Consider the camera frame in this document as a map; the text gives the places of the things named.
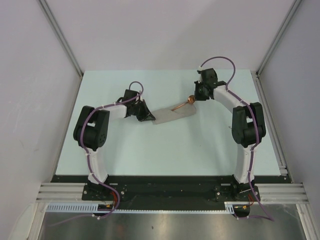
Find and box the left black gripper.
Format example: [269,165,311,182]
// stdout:
[131,99,156,122]

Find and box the copper spoon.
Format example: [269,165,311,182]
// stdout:
[171,95,196,111]

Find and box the grey cloth napkin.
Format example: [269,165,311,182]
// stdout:
[152,103,197,125]

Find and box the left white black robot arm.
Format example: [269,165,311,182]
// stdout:
[73,89,156,200]

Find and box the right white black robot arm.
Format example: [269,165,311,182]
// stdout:
[194,68,266,201]

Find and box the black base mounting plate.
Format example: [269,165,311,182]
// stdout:
[51,175,292,216]

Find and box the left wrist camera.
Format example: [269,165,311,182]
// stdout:
[135,96,144,102]

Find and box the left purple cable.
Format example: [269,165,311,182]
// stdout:
[48,81,144,227]

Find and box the purple cable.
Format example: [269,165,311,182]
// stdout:
[48,81,144,227]
[197,56,276,222]

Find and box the aluminium frame rail right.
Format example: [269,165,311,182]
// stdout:
[250,71,289,176]

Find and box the aluminium frame rail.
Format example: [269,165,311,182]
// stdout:
[36,182,85,203]
[250,71,289,176]

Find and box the aluminium frame rail left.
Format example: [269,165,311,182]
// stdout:
[36,182,85,203]

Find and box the aluminium frame post right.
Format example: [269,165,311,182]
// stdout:
[255,0,305,77]

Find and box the aluminium frame post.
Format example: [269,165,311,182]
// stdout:
[36,0,84,78]
[255,0,305,77]

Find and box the white slotted cable duct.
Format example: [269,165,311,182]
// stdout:
[46,201,236,215]

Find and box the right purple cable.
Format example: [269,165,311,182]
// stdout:
[197,56,276,222]

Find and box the aluminium frame post left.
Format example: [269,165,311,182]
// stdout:
[36,0,84,78]

